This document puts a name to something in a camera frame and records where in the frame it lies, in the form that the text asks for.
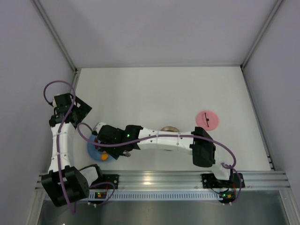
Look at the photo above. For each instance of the steel lunch box bowl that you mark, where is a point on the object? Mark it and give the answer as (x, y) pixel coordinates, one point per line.
(169, 131)

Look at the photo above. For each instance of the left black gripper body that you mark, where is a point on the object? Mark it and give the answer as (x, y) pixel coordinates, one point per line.
(80, 108)

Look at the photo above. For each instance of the orange fish-shaped cookie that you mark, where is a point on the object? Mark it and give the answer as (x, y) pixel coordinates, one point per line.
(104, 157)

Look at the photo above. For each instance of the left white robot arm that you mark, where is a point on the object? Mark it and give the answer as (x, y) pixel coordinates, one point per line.
(64, 183)

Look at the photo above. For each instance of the slotted cable duct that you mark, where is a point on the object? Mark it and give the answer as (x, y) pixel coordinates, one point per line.
(165, 196)

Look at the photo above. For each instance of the controller board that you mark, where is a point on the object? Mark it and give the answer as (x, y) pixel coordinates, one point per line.
(100, 195)
(227, 197)

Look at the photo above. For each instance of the aluminium rail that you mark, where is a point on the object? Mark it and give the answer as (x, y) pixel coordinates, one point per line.
(192, 180)

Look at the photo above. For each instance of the blue plate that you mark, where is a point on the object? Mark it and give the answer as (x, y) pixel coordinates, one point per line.
(96, 154)

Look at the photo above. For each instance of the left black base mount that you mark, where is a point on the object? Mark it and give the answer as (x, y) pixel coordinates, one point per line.
(109, 178)

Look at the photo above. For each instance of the left controller board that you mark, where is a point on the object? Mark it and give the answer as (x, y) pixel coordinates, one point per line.
(100, 195)

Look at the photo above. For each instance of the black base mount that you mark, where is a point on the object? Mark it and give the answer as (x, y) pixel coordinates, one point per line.
(109, 178)
(210, 181)

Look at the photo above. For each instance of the right controller board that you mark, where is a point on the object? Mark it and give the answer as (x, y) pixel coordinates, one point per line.
(227, 197)

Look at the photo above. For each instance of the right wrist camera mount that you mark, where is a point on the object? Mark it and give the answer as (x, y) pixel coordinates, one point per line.
(98, 127)

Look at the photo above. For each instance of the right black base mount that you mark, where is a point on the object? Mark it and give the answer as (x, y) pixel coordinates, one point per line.
(210, 181)

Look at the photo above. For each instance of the pink lunch box lid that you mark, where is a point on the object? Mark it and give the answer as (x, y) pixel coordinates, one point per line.
(208, 120)

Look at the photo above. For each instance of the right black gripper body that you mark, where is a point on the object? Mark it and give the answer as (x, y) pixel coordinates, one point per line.
(112, 151)

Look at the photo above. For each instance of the metal tongs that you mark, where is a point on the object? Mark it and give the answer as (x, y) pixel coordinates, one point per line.
(126, 154)

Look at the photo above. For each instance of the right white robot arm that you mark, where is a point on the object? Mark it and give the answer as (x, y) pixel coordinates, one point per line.
(197, 143)

